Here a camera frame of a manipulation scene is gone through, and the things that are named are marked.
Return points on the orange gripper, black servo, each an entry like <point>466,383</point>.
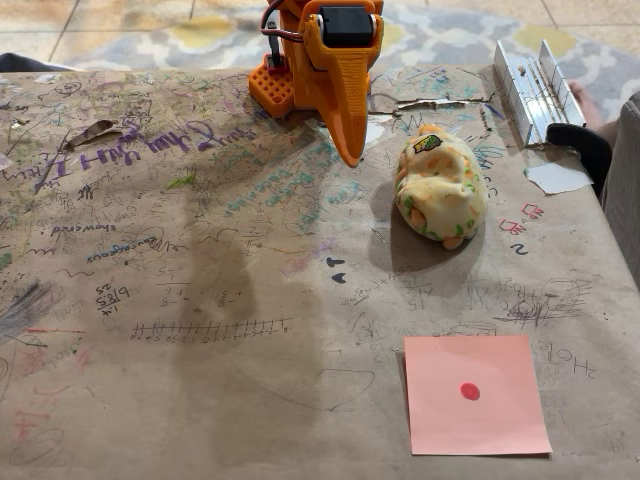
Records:
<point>344,64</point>

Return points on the yellow plush toy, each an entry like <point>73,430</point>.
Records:
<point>442,190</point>

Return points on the small red oval object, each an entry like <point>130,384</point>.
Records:
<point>469,391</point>

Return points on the black upright plug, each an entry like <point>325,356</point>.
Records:
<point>275,52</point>

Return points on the grey yellow patterned rug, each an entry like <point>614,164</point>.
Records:
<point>450,35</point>

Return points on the aluminium miter box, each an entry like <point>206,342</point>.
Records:
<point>537,95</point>

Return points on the scribbled brown paper table cover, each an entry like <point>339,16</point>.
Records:
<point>200,300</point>

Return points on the grey upholstered seat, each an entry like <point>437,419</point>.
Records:
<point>625,190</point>

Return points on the dark grey fabric item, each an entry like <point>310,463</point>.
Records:
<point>25,62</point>

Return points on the pink sticky note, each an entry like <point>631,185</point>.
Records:
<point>475,425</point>

